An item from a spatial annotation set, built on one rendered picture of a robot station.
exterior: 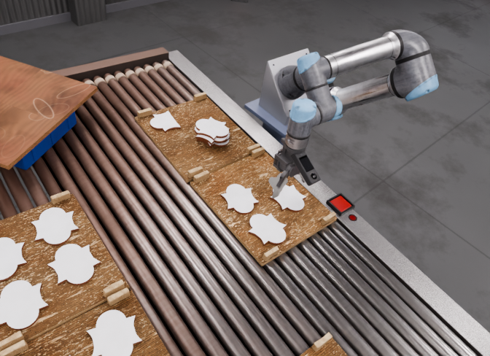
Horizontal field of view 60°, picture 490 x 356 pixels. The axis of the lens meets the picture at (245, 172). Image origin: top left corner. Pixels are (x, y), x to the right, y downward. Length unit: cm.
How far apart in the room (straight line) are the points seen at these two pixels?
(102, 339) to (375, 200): 225
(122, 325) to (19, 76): 109
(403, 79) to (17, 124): 134
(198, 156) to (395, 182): 195
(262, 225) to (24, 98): 99
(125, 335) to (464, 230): 249
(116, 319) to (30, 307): 22
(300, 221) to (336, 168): 173
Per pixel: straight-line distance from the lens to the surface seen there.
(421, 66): 158
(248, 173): 159
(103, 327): 123
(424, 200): 326
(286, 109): 193
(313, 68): 137
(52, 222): 144
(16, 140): 160
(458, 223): 325
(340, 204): 160
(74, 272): 132
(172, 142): 169
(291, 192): 155
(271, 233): 141
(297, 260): 141
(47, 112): 169
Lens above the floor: 204
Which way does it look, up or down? 44 degrees down
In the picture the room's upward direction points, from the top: 11 degrees clockwise
